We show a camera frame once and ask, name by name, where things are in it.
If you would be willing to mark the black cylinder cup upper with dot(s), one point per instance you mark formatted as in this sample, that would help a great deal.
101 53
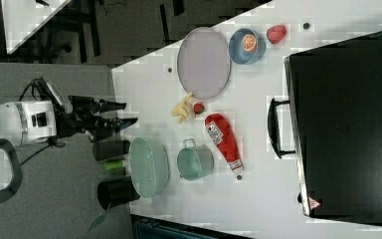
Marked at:
105 150

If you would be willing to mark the green plastic object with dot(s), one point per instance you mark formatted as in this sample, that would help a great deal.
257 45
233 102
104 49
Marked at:
115 164

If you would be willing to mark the orange slice toy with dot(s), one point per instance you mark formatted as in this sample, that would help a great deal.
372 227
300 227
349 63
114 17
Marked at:
250 43

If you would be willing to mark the blue bowl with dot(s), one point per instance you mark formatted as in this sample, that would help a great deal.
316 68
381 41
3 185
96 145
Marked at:
239 55

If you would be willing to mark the black cylinder cup lower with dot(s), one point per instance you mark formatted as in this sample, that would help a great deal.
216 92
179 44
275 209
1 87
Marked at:
116 192

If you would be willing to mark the yellow plush banana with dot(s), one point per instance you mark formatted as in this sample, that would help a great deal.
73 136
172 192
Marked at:
183 110

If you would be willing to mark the grey oval plate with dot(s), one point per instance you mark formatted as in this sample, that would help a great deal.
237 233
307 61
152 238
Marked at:
203 63

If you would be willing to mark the red plush fruit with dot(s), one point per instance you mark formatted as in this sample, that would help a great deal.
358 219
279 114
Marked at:
276 33

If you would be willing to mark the red plush strawberry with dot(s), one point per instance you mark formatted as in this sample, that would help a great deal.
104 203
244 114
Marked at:
198 108

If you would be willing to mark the black toaster oven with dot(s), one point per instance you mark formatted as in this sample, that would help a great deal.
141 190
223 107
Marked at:
335 103

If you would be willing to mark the black cylinder cup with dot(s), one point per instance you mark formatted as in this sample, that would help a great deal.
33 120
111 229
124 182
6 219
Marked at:
105 150
116 192

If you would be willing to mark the red plush ketchup bottle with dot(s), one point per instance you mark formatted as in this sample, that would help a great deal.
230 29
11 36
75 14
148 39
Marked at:
221 134

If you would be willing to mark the green oval strainer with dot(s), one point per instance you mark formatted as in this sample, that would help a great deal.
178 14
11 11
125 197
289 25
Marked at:
149 166

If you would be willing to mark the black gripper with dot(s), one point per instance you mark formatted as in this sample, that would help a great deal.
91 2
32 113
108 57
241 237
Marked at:
83 119

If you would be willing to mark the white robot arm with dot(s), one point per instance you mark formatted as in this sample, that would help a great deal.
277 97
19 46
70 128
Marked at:
31 122

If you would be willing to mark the white side table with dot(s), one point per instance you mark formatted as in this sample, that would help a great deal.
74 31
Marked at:
23 18

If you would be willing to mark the green metal pot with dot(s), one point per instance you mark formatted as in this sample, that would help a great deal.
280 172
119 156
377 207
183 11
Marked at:
194 160

